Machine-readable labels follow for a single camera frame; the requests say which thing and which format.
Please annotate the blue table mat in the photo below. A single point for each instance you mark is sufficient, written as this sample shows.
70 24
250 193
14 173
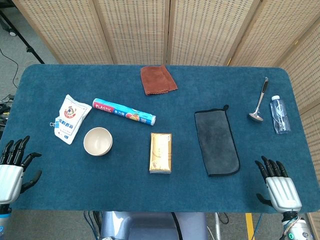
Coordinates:
160 190

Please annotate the gold tissue pack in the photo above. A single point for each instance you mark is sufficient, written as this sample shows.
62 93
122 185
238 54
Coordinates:
160 152

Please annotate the grey towel with black edge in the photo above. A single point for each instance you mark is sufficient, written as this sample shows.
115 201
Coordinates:
216 140

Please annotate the blue plastic wrap box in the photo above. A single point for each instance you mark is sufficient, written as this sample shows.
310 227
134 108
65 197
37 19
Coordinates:
120 111

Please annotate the woven bamboo folding screen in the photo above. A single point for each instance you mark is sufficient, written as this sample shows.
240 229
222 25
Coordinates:
140 30

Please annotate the blue-grey robot torso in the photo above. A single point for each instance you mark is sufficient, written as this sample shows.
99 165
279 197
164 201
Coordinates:
150 227

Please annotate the brown folded cloth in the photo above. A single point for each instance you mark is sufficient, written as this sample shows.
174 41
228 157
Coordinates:
156 80

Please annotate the small metal binder clip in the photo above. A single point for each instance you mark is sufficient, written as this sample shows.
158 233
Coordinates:
52 124

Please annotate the black tripod stand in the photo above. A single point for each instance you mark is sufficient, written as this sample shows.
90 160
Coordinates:
25 42

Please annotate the clear plastic water bottle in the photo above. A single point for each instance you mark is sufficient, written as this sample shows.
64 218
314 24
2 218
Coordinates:
280 115

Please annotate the beige ribbed bowl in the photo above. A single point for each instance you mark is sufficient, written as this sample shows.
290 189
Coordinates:
96 140
106 153

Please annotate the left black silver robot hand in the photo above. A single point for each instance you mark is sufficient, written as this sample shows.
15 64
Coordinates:
10 180

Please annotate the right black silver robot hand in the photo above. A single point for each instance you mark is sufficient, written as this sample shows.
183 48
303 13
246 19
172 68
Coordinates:
282 192

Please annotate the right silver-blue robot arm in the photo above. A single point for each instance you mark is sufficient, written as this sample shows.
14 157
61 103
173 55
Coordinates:
298 228

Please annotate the white metal table leg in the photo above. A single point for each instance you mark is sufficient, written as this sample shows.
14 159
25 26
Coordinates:
218 226

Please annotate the white salt bag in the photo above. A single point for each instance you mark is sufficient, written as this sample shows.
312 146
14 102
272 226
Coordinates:
71 117

